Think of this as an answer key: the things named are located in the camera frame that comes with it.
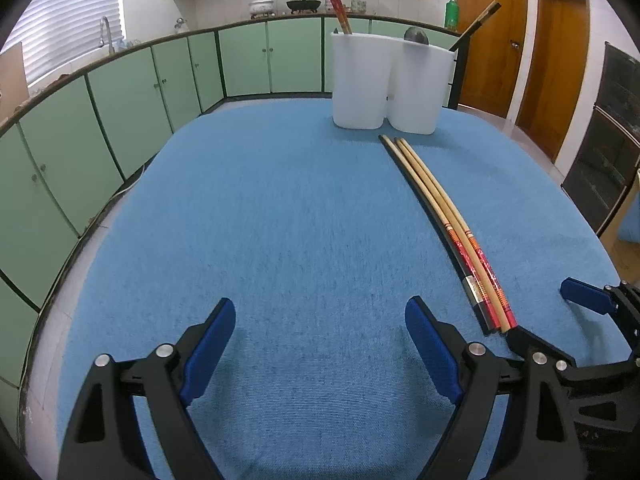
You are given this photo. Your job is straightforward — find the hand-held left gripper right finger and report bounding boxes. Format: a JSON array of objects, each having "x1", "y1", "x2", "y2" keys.
[{"x1": 404, "y1": 296, "x2": 586, "y2": 480}]

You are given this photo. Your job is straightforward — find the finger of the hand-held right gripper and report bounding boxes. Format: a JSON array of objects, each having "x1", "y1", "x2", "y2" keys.
[
  {"x1": 560, "y1": 277, "x2": 640, "y2": 350},
  {"x1": 506, "y1": 326, "x2": 640, "y2": 396}
]

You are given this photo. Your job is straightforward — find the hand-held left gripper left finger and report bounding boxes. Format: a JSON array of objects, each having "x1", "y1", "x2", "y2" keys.
[{"x1": 57, "y1": 297, "x2": 237, "y2": 480}]

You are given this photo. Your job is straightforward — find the black chopstick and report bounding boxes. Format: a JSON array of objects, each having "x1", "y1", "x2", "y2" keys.
[{"x1": 378, "y1": 135, "x2": 493, "y2": 337}]

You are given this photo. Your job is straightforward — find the bamboo chopstick red patterned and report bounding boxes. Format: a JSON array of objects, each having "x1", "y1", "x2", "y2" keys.
[
  {"x1": 399, "y1": 137, "x2": 517, "y2": 331},
  {"x1": 392, "y1": 137, "x2": 506, "y2": 333}
]

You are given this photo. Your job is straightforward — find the white double utensil holder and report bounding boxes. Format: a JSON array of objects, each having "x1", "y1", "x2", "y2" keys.
[{"x1": 330, "y1": 31, "x2": 455, "y2": 136}]

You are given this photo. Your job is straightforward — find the dark brown chopstick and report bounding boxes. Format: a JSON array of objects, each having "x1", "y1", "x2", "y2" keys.
[
  {"x1": 448, "y1": 1, "x2": 497, "y2": 52},
  {"x1": 451, "y1": 3, "x2": 502, "y2": 52}
]

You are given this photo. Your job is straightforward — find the blue cloth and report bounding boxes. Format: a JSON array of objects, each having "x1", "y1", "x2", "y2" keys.
[{"x1": 619, "y1": 195, "x2": 640, "y2": 243}]

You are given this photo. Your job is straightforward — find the black display cabinet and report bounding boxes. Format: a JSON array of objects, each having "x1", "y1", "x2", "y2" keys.
[{"x1": 561, "y1": 41, "x2": 640, "y2": 238}]

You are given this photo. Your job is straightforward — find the blue table mat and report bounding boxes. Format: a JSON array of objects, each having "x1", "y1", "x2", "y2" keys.
[{"x1": 55, "y1": 97, "x2": 626, "y2": 480}]

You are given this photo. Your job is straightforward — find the recessed wooden door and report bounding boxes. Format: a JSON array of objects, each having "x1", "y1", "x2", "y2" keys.
[{"x1": 515, "y1": 0, "x2": 591, "y2": 163}]

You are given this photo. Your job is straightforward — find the closed wooden door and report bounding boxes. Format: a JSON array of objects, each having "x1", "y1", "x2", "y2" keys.
[{"x1": 456, "y1": 0, "x2": 528, "y2": 120}]

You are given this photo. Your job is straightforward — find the green base cabinets with counter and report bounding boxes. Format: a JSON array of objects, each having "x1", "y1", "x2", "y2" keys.
[{"x1": 0, "y1": 14, "x2": 471, "y2": 391}]

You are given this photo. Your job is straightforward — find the wooden board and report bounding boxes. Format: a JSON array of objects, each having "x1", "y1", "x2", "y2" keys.
[{"x1": 0, "y1": 42, "x2": 30, "y2": 121}]

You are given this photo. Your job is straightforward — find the metal kitchen faucet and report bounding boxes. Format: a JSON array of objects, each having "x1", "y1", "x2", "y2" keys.
[{"x1": 99, "y1": 16, "x2": 115, "y2": 55}]

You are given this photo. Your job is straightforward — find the white window blind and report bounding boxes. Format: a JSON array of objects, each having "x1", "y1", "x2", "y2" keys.
[{"x1": 10, "y1": 0, "x2": 126, "y2": 86}]

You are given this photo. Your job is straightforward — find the white floor cable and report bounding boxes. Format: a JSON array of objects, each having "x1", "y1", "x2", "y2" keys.
[{"x1": 122, "y1": 160, "x2": 156, "y2": 196}]

